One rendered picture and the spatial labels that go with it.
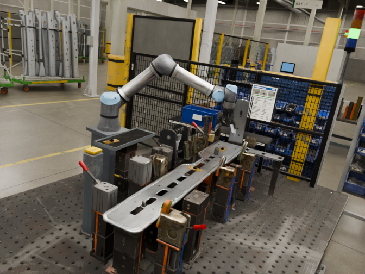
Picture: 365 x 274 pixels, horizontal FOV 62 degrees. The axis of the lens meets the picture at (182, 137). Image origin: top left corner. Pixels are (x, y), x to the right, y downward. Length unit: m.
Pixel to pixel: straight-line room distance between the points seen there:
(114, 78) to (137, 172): 7.94
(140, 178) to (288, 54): 7.26
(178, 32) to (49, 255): 3.17
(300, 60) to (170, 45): 4.83
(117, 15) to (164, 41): 5.28
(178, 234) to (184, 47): 3.11
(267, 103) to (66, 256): 1.86
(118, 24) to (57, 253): 8.21
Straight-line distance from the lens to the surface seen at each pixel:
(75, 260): 1.55
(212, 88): 1.90
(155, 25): 4.37
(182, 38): 4.05
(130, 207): 1.34
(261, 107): 2.62
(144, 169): 1.51
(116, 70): 9.36
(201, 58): 6.23
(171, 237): 1.23
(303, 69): 8.35
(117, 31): 9.38
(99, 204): 1.39
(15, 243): 1.72
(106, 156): 2.00
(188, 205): 1.39
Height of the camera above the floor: 1.69
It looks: 17 degrees down
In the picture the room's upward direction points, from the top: 7 degrees clockwise
